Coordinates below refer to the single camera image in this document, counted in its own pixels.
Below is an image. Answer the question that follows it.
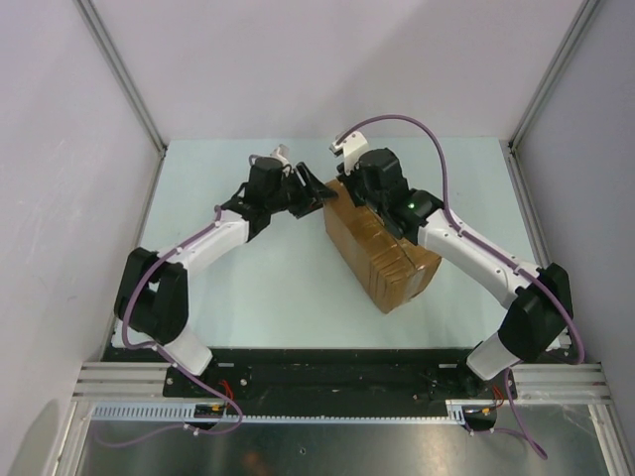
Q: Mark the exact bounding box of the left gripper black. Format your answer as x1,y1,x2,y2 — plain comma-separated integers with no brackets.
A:
266,164,335,219

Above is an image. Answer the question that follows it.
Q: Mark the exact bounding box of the brown cardboard express box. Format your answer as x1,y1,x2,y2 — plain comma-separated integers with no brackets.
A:
323,179,442,314

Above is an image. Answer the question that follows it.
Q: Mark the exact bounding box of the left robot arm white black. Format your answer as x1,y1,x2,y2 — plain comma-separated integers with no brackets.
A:
114,156,337,397

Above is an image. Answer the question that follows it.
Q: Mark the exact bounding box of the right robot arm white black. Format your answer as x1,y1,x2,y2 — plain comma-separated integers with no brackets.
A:
330,142,572,398

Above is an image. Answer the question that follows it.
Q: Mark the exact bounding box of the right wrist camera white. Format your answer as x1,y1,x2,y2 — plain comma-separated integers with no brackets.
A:
329,130,370,176

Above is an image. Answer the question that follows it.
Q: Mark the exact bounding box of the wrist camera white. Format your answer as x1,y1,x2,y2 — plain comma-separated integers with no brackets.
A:
270,144,291,167
329,130,370,176

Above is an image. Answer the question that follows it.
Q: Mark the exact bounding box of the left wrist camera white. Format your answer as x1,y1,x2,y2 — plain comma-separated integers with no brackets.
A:
270,144,291,167

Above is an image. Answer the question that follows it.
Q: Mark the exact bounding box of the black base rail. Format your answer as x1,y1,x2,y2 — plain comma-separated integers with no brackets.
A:
101,346,517,417

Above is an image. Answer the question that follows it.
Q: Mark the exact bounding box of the white slotted cable duct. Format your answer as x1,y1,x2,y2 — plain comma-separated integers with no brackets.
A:
90,401,485,425

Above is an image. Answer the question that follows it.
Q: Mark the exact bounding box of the right aluminium frame post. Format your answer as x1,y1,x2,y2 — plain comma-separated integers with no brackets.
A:
507,0,604,153

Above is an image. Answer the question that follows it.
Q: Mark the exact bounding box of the aluminium frame post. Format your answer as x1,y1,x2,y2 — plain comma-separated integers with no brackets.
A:
72,0,168,158
507,0,604,153

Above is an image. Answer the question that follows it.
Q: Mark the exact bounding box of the left aluminium frame post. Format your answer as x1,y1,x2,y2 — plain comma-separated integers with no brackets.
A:
72,0,168,158

